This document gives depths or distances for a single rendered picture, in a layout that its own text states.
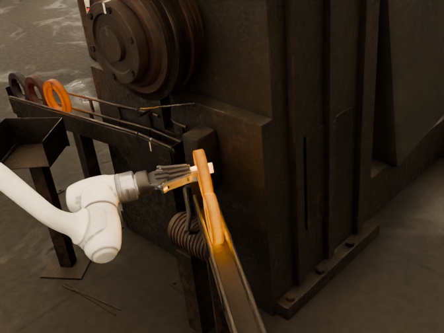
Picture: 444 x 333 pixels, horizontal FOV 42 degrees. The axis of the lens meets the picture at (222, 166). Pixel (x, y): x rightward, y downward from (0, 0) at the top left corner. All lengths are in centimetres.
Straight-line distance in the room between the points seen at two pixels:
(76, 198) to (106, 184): 10
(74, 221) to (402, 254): 157
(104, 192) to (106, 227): 13
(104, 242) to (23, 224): 162
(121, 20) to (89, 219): 65
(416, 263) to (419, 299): 21
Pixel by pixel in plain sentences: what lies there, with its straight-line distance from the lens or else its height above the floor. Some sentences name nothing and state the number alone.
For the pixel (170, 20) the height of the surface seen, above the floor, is 120.
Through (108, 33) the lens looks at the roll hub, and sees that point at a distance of 196.
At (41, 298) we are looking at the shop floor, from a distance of 270.
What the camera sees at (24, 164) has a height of 60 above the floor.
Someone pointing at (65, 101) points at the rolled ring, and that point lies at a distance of 270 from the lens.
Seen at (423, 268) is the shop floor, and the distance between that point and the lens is 264.
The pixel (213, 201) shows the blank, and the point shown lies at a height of 79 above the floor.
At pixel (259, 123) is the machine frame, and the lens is 187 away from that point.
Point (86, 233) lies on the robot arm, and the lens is 162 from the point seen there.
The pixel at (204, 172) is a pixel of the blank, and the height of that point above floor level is 84.
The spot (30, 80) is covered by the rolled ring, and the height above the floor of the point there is 73.
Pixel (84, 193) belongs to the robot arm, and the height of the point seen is 83.
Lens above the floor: 174
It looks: 32 degrees down
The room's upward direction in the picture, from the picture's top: 6 degrees counter-clockwise
